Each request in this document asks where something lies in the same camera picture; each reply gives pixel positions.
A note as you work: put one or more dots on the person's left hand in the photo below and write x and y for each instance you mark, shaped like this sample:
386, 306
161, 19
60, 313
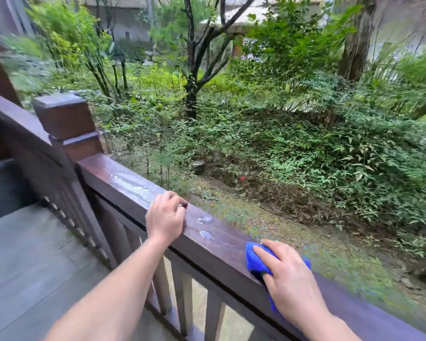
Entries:
163, 220

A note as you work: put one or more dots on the person's right hand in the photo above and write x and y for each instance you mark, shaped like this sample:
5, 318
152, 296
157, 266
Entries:
293, 284

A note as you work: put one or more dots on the person's left fingers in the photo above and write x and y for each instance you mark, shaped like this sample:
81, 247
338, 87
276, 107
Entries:
170, 200

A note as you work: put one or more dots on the person's right thumb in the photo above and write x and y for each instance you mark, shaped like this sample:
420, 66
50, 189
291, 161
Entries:
268, 282

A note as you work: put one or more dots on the blue cleaning cloth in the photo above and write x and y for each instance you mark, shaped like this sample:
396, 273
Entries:
255, 262

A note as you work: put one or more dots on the person's left forearm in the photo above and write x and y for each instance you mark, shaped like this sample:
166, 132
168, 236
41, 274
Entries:
117, 294

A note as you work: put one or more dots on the person's right forearm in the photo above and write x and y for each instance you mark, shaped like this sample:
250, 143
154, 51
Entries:
332, 330

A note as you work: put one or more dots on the brown wooden railing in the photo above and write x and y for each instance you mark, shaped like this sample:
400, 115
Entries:
17, 127
213, 245

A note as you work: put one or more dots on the dark forked tree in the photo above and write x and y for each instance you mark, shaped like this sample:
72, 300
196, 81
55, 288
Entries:
191, 99

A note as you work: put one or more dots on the low green ground plants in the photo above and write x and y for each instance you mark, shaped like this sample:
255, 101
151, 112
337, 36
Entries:
323, 156

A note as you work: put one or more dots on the grey garden building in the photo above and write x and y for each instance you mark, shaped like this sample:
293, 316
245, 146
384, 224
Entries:
127, 21

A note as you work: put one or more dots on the tall leafy green shrub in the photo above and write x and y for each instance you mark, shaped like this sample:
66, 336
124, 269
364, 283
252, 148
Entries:
67, 39

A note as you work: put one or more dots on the broad green bush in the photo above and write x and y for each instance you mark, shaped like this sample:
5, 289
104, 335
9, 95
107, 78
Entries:
291, 49

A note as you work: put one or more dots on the thick brown tree trunk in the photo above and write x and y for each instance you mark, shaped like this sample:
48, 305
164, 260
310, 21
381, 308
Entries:
355, 49

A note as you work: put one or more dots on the brown wooden newel post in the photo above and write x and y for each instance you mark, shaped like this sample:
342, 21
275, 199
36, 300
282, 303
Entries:
65, 120

